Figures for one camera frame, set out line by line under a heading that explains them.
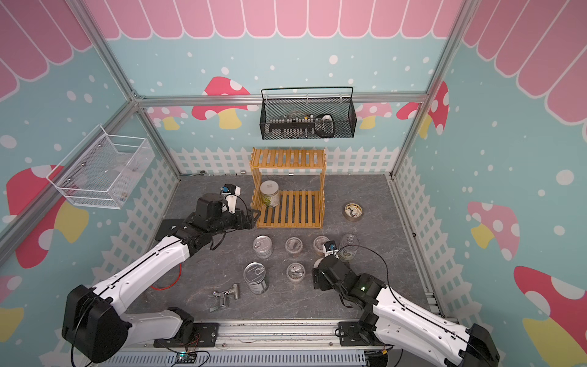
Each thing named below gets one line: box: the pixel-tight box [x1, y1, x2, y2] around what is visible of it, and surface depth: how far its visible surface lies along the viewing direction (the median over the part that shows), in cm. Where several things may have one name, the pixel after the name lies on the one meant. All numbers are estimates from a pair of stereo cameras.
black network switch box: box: [154, 218, 185, 242], surface depth 100 cm
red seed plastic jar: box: [285, 237, 304, 257], surface depth 91 cm
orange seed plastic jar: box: [312, 235, 331, 256], surface depth 91 cm
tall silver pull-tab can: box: [243, 262, 269, 296], surface depth 78 cm
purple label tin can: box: [252, 234, 273, 260], surface depth 91 cm
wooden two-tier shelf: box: [249, 146, 328, 229], surface depth 102 cm
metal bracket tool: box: [212, 283, 239, 308], surface depth 83 cm
